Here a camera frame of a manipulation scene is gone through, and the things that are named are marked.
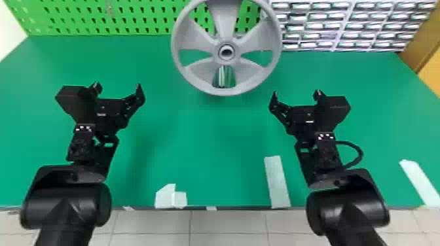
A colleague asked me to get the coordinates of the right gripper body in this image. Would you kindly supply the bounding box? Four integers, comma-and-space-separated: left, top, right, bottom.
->
281, 105, 320, 144

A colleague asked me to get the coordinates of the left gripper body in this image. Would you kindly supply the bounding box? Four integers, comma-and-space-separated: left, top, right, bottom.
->
93, 97, 135, 141

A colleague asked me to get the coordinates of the metal stand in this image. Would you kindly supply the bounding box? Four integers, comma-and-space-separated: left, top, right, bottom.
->
211, 65, 238, 89

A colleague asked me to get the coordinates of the grey wheel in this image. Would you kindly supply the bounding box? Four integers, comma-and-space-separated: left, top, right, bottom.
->
170, 0, 284, 97

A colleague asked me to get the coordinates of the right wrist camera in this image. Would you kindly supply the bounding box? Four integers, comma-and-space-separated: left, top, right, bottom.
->
314, 95, 352, 133

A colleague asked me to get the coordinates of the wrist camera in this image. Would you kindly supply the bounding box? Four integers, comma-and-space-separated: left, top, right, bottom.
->
314, 95, 352, 133
54, 84, 101, 125

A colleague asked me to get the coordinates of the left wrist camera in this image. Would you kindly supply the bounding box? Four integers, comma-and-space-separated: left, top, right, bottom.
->
54, 84, 101, 125

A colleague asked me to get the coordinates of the black cable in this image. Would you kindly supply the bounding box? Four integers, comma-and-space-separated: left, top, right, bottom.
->
335, 140, 365, 170

